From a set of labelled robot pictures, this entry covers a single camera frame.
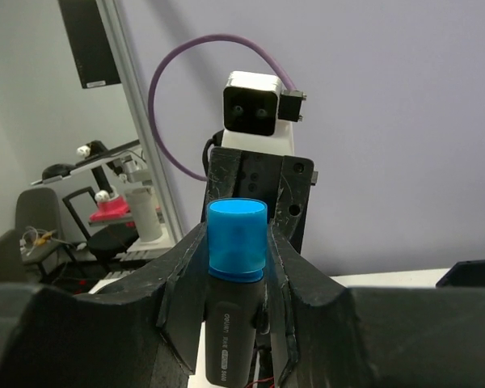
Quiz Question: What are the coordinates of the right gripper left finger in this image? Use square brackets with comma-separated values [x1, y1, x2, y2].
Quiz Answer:
[0, 224, 208, 387]

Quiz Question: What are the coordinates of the blue highlighter cap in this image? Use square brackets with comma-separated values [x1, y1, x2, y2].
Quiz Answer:
[206, 198, 268, 283]

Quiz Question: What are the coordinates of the red fixture block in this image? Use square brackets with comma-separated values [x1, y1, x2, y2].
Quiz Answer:
[89, 196, 130, 226]

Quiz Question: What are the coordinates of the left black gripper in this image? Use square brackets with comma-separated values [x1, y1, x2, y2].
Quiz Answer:
[205, 147, 318, 252]

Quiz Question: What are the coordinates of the grey office chair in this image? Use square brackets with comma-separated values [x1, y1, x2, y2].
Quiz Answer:
[0, 187, 70, 283]

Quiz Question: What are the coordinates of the white cylinder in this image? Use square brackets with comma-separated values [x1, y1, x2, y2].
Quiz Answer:
[124, 187, 162, 243]

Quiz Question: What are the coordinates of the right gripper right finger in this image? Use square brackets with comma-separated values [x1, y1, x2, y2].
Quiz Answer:
[265, 226, 485, 387]

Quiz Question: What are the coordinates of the aluminium frame post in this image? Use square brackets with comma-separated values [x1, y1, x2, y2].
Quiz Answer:
[97, 0, 183, 243]

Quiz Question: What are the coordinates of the black four-compartment organizer tray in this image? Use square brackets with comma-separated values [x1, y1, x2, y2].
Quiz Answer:
[436, 259, 485, 288]

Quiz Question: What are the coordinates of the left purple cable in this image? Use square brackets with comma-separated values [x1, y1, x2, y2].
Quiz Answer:
[149, 33, 296, 182]

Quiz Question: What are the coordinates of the black wall panel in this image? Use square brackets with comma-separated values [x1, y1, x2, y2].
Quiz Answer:
[58, 0, 121, 89]

